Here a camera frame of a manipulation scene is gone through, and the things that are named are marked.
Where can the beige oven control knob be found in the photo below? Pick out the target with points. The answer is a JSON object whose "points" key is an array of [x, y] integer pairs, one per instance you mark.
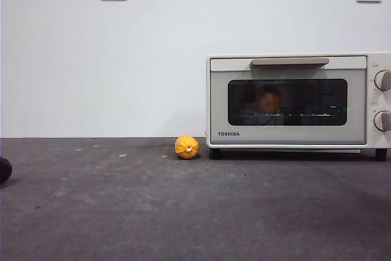
{"points": [[383, 80], [383, 121]]}

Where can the dark purple eggplant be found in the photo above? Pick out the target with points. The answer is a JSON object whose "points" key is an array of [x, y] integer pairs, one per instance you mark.
{"points": [[4, 170]]}

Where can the yellow corn cob piece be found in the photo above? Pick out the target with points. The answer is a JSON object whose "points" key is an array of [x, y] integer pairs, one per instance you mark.
{"points": [[186, 146]]}

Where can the brown potato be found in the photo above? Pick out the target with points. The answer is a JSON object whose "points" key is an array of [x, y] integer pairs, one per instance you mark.
{"points": [[268, 99]]}

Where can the cream toaster oven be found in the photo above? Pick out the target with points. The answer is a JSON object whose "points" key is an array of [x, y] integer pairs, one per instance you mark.
{"points": [[370, 96]]}

